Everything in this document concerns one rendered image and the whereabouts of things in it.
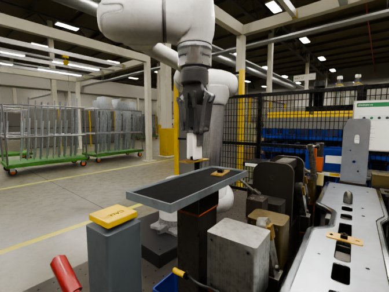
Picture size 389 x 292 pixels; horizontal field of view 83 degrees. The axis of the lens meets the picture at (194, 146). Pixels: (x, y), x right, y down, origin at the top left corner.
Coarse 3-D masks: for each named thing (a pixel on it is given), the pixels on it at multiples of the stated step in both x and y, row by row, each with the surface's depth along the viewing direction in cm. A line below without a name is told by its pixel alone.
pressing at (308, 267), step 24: (336, 192) 100; (360, 192) 100; (336, 216) 75; (360, 216) 75; (384, 216) 76; (312, 240) 60; (336, 240) 60; (384, 240) 60; (312, 264) 50; (360, 264) 50; (384, 264) 50; (288, 288) 42; (312, 288) 43; (336, 288) 43; (360, 288) 43; (384, 288) 43
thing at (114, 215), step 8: (112, 208) 41; (120, 208) 41; (128, 208) 41; (96, 216) 38; (104, 216) 38; (112, 216) 38; (120, 216) 38; (128, 216) 38; (136, 216) 40; (104, 224) 36; (112, 224) 36
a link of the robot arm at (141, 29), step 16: (112, 0) 50; (128, 0) 50; (144, 0) 51; (160, 0) 52; (112, 16) 51; (128, 16) 50; (144, 16) 51; (160, 16) 51; (112, 32) 53; (128, 32) 53; (144, 32) 53; (160, 32) 53; (144, 48) 60; (160, 48) 72; (176, 64) 81; (176, 80) 102
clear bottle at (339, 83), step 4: (340, 76) 147; (340, 80) 148; (336, 84) 149; (340, 84) 147; (336, 92) 148; (336, 96) 148; (336, 100) 149; (340, 100) 147; (332, 104) 152; (336, 104) 149; (340, 104) 148
